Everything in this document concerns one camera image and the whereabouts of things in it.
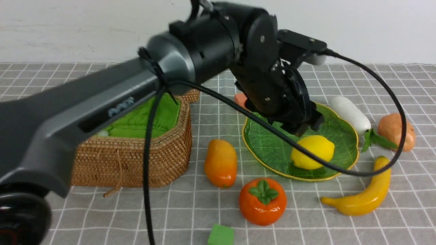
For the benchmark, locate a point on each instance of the yellow banana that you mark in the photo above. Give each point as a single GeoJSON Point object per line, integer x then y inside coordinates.
{"type": "Point", "coordinates": [365, 202]}

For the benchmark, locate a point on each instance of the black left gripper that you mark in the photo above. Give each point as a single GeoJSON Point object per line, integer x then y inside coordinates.
{"type": "Point", "coordinates": [279, 94]}

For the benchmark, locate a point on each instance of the woven rattan basket lid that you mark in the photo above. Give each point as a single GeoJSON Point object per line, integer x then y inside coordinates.
{"type": "Point", "coordinates": [191, 96]}

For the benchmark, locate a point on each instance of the orange foam cube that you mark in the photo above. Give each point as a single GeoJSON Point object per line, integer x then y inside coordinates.
{"type": "Point", "coordinates": [240, 99]}

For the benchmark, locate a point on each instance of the orange mango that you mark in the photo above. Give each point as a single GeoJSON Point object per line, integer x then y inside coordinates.
{"type": "Point", "coordinates": [221, 163]}

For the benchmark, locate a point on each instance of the woven rattan basket green lining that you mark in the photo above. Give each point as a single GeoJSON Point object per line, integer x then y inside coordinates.
{"type": "Point", "coordinates": [117, 162]}

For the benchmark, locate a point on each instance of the orange persimmon green leaf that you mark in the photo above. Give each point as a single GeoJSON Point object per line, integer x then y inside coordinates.
{"type": "Point", "coordinates": [262, 201]}

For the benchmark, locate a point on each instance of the grey checked tablecloth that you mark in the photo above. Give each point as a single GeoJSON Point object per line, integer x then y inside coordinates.
{"type": "Point", "coordinates": [185, 211]}

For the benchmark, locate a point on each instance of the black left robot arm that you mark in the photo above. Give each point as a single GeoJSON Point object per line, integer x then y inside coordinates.
{"type": "Point", "coordinates": [40, 133]}

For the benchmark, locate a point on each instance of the brown potato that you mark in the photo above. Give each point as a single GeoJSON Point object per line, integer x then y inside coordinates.
{"type": "Point", "coordinates": [390, 127]}

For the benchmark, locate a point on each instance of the yellow lemon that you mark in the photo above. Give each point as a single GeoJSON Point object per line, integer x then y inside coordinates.
{"type": "Point", "coordinates": [317, 145]}

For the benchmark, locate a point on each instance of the green foam cube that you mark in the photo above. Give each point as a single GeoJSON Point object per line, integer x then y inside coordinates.
{"type": "Point", "coordinates": [221, 235]}

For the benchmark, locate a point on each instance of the green leaf-shaped glass plate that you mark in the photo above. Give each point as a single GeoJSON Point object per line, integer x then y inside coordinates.
{"type": "Point", "coordinates": [274, 154]}

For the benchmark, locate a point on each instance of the white radish green leaves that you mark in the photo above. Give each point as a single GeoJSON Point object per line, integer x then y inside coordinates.
{"type": "Point", "coordinates": [349, 112]}

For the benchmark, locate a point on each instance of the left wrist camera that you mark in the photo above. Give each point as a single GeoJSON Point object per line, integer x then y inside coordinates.
{"type": "Point", "coordinates": [297, 48]}

